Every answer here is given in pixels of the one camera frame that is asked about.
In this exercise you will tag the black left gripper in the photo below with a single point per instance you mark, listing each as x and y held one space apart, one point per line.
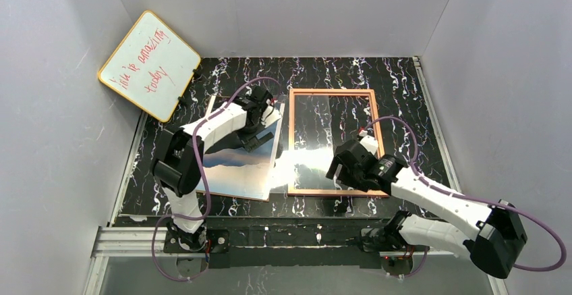
258 140

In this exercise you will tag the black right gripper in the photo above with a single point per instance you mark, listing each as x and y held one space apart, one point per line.
338 167

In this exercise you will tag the pink wooden picture frame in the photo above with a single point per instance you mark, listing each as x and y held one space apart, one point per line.
335 190

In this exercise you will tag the clear acrylic sheet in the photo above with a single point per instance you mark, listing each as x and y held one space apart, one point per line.
313 150

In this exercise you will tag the landscape photo board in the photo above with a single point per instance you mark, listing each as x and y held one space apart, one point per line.
230 170

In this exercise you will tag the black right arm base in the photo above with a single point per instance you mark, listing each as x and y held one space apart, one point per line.
375 239

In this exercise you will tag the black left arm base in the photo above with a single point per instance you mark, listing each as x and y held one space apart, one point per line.
204 240

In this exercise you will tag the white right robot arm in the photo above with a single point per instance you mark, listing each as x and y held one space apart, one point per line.
490 236

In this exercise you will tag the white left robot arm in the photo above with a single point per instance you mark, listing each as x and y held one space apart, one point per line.
178 164

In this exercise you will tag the black marble pattern board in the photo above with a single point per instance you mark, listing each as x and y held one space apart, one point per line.
401 98

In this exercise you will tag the yellow rimmed whiteboard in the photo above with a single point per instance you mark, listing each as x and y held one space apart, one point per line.
151 67

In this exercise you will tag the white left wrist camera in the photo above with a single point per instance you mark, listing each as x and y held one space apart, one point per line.
273 116

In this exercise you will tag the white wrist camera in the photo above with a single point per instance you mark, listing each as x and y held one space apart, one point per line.
369 143
273 116

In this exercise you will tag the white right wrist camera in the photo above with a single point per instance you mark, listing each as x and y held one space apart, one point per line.
369 143

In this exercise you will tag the aluminium rail frame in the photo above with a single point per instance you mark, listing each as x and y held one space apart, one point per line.
303 161

